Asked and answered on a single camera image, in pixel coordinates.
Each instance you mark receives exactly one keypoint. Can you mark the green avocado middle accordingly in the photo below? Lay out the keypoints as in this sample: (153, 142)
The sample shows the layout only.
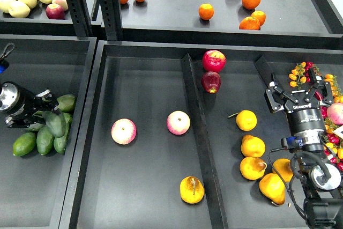
(44, 141)

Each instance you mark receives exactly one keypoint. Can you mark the black tray divider left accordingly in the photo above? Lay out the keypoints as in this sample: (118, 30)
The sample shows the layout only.
(210, 178)

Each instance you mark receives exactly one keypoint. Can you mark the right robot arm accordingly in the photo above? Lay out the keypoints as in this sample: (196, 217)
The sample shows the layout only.
(323, 213)

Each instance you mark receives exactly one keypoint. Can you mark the orange tomato bunch right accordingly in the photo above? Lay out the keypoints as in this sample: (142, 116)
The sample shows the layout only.
(337, 95)

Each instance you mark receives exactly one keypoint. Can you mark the green avocado centre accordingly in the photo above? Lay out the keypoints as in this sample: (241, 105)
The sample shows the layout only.
(68, 117)

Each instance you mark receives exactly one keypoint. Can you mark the pale pink apple on shelf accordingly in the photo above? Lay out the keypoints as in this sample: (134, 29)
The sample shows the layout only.
(62, 3)

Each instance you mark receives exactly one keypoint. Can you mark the dark green avocado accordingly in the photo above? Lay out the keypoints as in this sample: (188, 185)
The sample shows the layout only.
(55, 122)

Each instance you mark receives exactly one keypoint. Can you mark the dark red apple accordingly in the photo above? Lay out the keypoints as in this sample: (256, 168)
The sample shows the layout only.
(211, 82)

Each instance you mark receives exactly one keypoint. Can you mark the bright red apple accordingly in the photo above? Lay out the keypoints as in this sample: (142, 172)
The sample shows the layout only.
(213, 60)

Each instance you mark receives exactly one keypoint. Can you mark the black shelf post left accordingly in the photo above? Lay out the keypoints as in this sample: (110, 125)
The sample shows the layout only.
(80, 17)

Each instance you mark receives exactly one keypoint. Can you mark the black left tray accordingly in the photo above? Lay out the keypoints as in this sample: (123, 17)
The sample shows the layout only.
(33, 187)

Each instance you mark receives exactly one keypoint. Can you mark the green avocado top right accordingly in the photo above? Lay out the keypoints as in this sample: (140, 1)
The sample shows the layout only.
(67, 103)

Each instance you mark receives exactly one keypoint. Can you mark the green avocado right lower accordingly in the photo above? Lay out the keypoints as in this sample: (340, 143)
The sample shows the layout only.
(61, 142)

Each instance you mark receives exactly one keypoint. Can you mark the white label card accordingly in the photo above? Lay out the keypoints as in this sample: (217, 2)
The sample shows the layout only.
(339, 131)

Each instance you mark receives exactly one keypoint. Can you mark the black upper left shelf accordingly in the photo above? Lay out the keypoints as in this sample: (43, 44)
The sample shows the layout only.
(37, 23)

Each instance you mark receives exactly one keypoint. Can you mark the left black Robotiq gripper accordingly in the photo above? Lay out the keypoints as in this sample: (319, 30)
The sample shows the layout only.
(21, 105)

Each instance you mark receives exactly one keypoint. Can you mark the yellow pear hidden right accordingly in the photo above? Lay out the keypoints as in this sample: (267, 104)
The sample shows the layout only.
(282, 166)

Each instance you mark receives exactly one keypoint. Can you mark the red apple on shelf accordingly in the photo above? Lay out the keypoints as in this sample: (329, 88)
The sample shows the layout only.
(55, 11)

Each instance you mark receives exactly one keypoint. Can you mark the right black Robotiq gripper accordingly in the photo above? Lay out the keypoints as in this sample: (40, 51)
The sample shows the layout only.
(305, 119)

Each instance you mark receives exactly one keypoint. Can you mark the green avocado bottom left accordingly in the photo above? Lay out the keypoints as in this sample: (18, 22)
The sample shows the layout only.
(24, 144)

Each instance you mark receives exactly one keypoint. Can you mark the red chili pepper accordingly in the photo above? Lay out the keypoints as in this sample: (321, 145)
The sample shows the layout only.
(323, 109)

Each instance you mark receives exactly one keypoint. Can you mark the red cherry tomato bunch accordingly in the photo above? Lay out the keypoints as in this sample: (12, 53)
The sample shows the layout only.
(311, 66)

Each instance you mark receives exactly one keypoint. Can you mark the pink apple at right edge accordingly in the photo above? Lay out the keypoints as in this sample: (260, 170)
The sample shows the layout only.
(334, 113)

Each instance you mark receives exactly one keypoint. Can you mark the front orange on shelf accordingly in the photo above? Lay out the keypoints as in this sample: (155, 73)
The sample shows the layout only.
(250, 23)

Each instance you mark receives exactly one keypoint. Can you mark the orange cherry tomato bunch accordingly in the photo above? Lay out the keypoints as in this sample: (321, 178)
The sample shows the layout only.
(297, 76)

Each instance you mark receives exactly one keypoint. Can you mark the round yellow pear with stem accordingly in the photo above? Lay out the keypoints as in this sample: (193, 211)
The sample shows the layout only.
(246, 120)

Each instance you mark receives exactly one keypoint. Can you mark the pale yellow apple front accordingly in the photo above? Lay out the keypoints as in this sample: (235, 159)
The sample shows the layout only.
(18, 9)

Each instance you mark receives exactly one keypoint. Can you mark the small orange on shelf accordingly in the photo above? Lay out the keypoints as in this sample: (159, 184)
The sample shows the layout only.
(260, 15)

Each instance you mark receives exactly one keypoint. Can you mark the pink apple left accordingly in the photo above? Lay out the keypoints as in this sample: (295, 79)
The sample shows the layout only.
(123, 131)

